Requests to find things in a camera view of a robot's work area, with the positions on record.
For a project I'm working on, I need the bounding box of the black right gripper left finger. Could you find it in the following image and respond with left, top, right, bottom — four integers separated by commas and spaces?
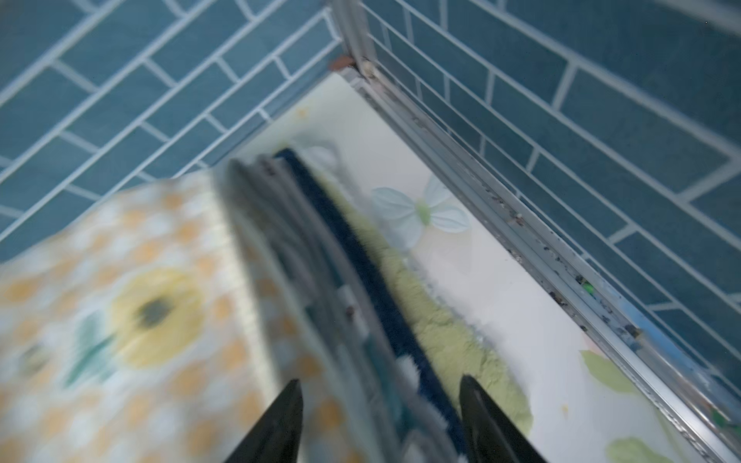
225, 379, 304, 463

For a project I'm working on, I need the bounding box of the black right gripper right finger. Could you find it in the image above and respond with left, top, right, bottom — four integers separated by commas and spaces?
459, 374, 546, 463

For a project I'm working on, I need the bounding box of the navy blue star blanket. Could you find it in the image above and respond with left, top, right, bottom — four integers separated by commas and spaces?
274, 149, 466, 456

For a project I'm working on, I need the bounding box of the pale yellow fleece blanket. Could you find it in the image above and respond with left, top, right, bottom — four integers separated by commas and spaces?
316, 176, 534, 435

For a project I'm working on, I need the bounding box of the teal happy bear blanket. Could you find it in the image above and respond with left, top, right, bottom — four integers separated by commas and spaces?
224, 156, 461, 462

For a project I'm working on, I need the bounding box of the orange checked blanket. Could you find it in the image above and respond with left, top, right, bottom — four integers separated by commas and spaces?
1, 172, 382, 462

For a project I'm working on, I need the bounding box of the aluminium corner post right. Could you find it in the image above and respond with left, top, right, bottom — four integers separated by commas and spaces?
329, 0, 377, 79

